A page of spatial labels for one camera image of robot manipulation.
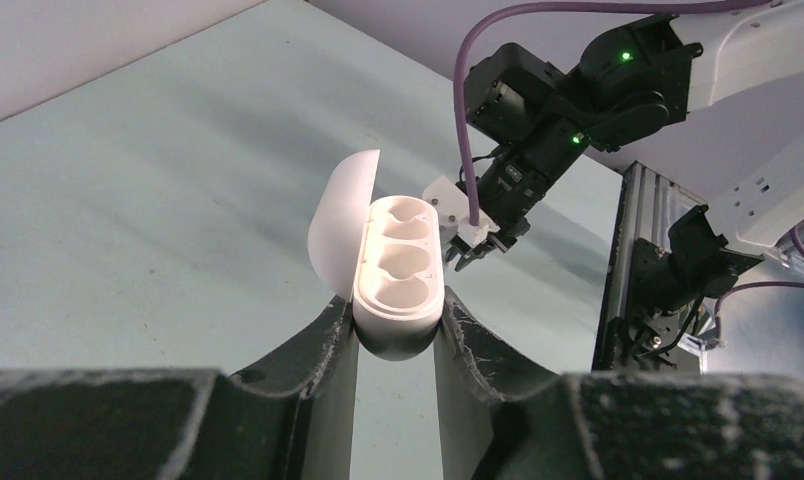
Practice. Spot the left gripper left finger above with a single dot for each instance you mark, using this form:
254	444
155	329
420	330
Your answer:
289	415

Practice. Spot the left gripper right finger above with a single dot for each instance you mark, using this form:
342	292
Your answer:
502	416

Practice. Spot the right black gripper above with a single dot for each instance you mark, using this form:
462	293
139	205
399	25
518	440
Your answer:
516	180

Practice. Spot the white earbud charging case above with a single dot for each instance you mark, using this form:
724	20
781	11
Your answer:
383	256

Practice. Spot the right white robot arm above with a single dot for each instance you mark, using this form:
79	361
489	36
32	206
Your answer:
522	123

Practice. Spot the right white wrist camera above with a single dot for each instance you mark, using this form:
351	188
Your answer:
452	207

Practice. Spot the right aluminium frame post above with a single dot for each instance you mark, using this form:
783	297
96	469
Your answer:
649	204

